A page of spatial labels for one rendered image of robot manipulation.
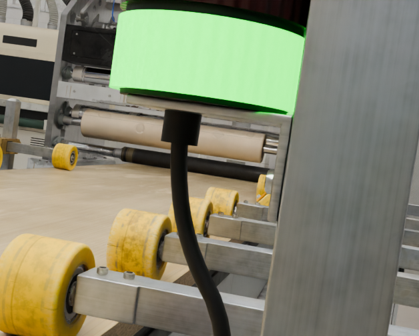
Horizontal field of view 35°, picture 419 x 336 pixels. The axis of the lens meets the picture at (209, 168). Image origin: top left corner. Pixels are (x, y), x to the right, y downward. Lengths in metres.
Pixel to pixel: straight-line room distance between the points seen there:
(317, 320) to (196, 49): 0.08
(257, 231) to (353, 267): 0.81
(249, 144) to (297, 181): 2.59
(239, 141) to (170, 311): 2.30
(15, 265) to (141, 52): 0.36
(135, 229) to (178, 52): 0.58
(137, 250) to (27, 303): 0.25
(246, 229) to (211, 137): 1.83
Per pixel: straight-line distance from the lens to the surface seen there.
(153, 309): 0.52
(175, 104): 0.20
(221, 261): 0.76
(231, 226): 1.00
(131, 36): 0.20
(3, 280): 0.53
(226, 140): 2.80
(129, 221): 0.77
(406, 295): 0.75
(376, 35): 0.19
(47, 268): 0.52
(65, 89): 3.02
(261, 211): 1.25
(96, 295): 0.53
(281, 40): 0.19
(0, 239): 0.95
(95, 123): 2.96
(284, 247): 0.19
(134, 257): 0.76
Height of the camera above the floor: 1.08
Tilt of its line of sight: 3 degrees down
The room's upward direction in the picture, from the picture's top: 8 degrees clockwise
